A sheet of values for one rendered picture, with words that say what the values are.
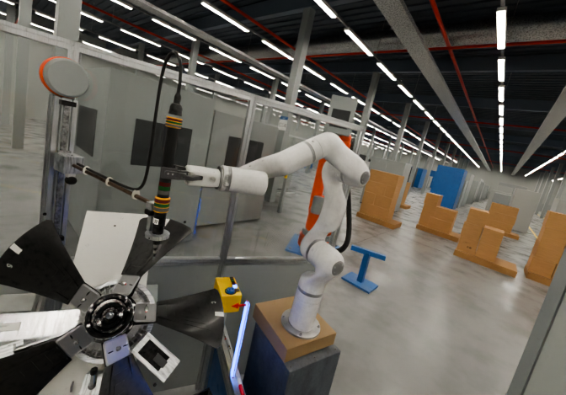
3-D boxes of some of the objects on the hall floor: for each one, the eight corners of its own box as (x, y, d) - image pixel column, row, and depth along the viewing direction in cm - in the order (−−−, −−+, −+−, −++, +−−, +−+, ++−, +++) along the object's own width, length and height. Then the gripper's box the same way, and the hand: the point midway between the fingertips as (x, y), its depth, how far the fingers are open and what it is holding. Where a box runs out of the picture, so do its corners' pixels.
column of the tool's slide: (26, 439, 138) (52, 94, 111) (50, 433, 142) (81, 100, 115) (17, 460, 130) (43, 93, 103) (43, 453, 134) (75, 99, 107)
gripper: (218, 162, 92) (162, 153, 84) (229, 172, 76) (162, 162, 68) (215, 183, 93) (159, 176, 85) (225, 196, 78) (158, 189, 70)
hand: (167, 170), depth 77 cm, fingers open, 6 cm apart
